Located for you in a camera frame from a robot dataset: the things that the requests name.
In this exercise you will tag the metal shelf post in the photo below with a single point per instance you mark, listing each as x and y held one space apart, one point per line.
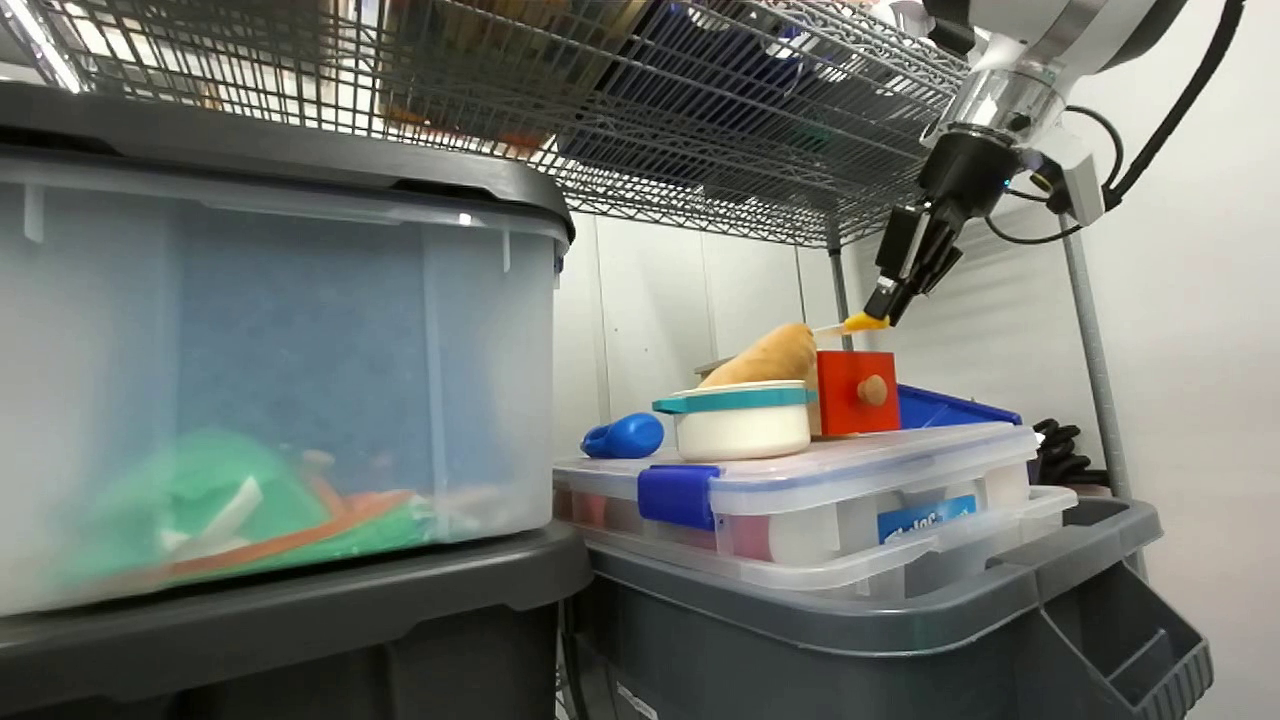
839 284
1097 363

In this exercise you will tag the yellow ball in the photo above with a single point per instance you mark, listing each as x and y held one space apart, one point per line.
867 322

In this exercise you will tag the blue container latch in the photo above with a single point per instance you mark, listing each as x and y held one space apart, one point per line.
679 496

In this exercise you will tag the clear tote dark grey lid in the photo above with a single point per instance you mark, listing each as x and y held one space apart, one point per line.
333 333

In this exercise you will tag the dark blue storage bin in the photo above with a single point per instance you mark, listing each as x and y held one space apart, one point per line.
722 83

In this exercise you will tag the orange red box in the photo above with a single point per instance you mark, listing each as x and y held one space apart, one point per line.
840 403

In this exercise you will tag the brown bread toy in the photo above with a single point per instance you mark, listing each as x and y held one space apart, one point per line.
772 363

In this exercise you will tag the white bowl teal band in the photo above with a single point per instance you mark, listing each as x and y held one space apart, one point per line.
732 431

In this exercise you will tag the clear compartment container blue latches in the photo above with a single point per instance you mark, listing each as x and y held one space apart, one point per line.
853 466

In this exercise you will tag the dark grey storage bin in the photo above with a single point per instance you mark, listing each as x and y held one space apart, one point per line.
264 641

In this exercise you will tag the blue round toy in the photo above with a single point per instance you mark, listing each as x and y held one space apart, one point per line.
627 439

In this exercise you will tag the grey plastic storage bin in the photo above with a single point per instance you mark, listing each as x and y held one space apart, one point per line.
802 665

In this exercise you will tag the brown box on mesh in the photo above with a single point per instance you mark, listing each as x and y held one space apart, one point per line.
507 67

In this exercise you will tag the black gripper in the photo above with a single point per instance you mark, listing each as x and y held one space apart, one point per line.
965 173

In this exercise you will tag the large clear plastic container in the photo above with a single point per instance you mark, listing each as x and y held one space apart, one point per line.
1014 512

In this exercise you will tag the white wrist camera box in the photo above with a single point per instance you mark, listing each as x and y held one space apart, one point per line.
1079 186

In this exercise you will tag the blue flat plastic piece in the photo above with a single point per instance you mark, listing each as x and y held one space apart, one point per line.
947 410

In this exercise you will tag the orange flat item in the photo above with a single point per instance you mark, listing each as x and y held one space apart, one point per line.
362 512

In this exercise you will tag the green soft item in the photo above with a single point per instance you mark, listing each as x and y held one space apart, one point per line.
200 503

